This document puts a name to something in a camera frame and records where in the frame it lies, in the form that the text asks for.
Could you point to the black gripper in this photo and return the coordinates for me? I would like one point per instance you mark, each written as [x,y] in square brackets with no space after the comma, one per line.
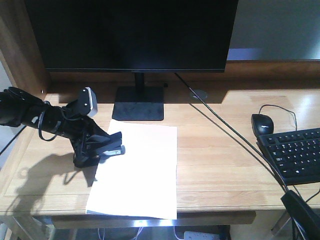
[86,136]

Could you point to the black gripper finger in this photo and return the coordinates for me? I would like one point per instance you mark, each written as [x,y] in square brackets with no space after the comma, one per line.
[307,221]

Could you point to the white paper sheet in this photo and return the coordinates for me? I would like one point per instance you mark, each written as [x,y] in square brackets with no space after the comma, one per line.
[142,181]

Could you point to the black stapler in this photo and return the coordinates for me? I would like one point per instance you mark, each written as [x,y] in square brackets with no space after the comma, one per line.
[103,153]

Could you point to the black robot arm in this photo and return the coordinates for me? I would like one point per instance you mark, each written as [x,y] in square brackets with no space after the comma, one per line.
[18,107]

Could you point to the wooden desk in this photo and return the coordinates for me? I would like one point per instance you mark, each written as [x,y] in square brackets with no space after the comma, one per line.
[217,176]

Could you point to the black keyboard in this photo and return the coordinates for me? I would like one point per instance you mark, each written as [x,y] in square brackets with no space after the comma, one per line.
[295,155]

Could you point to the black mouse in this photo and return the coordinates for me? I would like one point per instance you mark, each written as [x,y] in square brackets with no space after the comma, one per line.
[261,124]

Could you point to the black monitor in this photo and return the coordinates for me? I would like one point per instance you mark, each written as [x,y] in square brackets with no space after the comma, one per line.
[136,36]

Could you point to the white power strip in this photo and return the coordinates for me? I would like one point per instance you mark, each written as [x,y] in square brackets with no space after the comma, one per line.
[193,235]

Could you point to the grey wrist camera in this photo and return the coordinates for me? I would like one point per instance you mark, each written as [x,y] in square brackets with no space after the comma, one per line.
[87,102]

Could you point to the grey desk cable grommet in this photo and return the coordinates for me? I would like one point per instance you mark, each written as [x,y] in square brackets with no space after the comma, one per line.
[199,93]

